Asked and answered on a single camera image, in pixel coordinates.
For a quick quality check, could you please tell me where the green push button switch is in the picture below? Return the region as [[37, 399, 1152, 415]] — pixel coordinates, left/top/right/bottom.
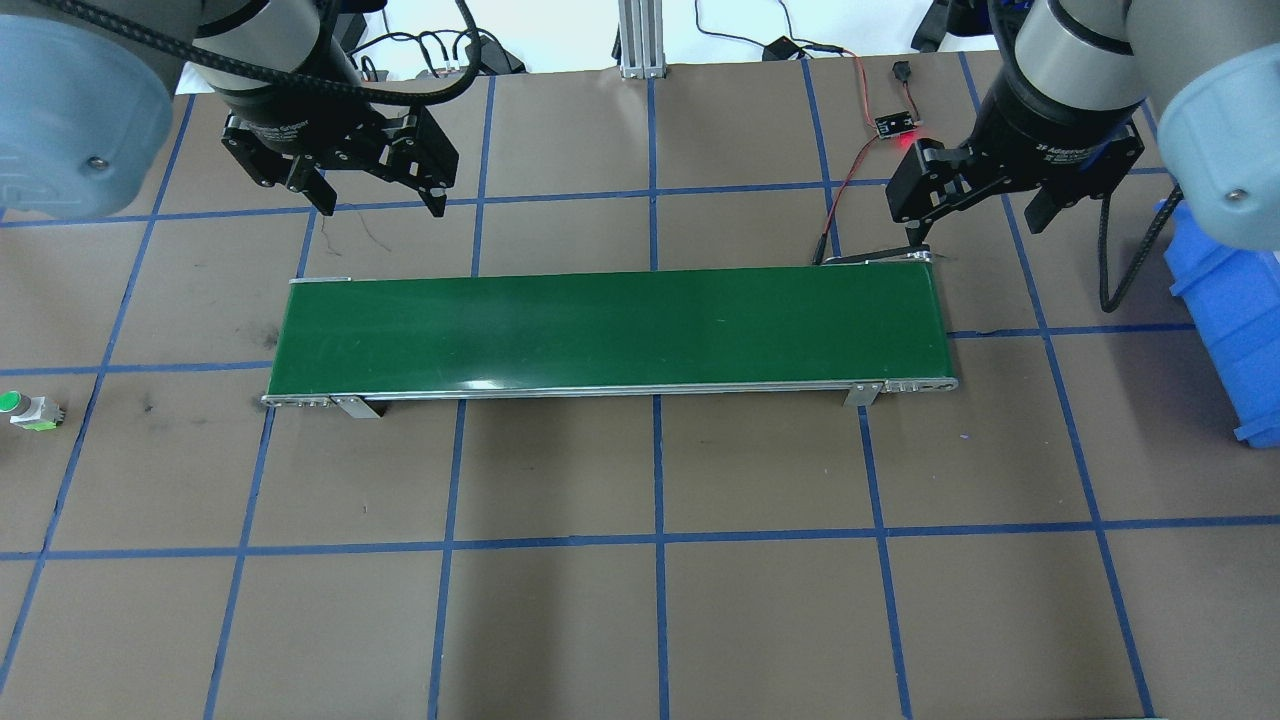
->
[[0, 390, 67, 433]]

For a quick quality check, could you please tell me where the power strip with plugs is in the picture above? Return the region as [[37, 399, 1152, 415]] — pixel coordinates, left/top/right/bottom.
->
[[355, 28, 479, 83]]

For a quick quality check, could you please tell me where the blue plastic bin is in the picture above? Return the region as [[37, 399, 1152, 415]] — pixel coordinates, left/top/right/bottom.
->
[[1155, 195, 1280, 449]]

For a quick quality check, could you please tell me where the green conveyor belt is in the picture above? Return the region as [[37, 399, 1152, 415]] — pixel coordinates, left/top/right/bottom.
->
[[260, 247, 961, 419]]

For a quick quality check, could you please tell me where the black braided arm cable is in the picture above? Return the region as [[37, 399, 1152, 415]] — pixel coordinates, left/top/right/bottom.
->
[[1098, 190, 1186, 313], [50, 0, 483, 103]]

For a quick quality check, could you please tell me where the black inline switch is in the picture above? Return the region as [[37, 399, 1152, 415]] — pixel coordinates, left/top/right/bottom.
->
[[890, 60, 923, 119]]

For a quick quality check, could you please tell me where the red wire with black connector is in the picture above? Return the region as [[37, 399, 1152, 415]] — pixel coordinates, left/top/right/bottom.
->
[[812, 132, 886, 267]]

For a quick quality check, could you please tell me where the red wire with DC jack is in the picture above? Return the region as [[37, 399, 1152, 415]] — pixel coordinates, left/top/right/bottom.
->
[[797, 40, 881, 123]]

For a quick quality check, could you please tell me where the aluminium frame post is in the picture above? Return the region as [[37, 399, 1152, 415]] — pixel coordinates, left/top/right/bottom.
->
[[617, 0, 666, 79]]

